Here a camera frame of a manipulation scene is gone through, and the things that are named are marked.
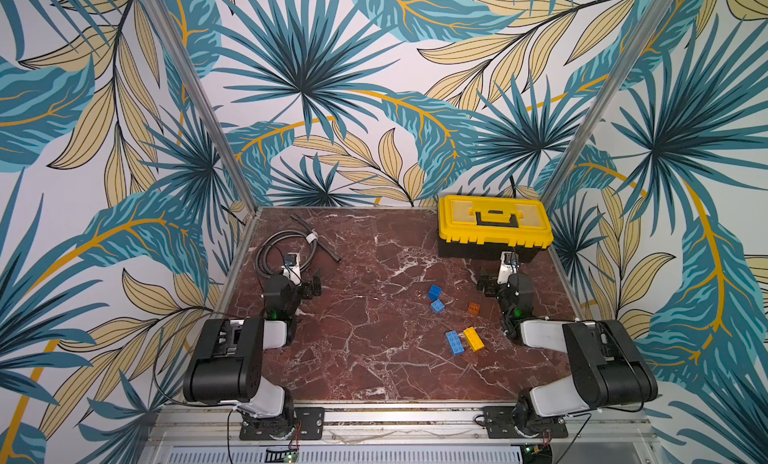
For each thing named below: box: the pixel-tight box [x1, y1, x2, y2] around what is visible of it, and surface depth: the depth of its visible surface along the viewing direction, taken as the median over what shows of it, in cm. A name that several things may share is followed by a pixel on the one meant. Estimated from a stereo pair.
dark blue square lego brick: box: [427, 284, 443, 301], surface depth 96 cm
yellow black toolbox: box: [437, 195, 555, 261], surface depth 96 cm
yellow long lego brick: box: [463, 326, 485, 352], surface depth 88 cm
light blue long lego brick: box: [445, 330, 465, 356], surface depth 87 cm
